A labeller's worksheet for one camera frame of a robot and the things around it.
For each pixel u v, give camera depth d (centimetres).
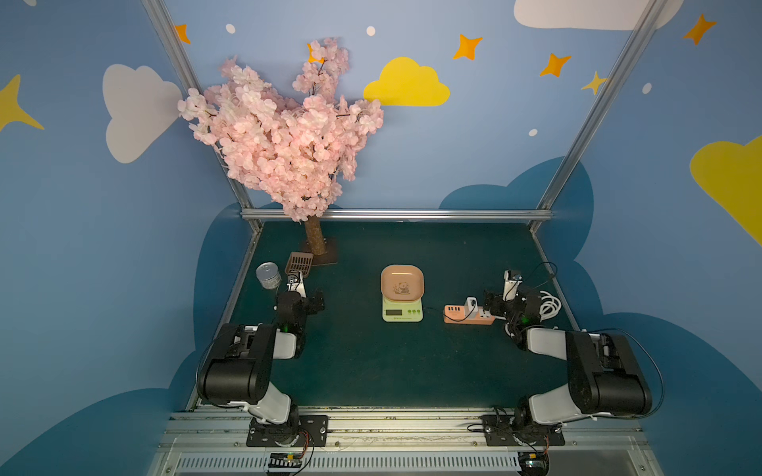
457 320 91
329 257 111
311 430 75
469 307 88
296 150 73
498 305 86
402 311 95
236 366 45
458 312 94
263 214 119
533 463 73
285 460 73
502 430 73
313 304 86
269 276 98
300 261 108
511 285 82
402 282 99
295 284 80
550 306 96
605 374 46
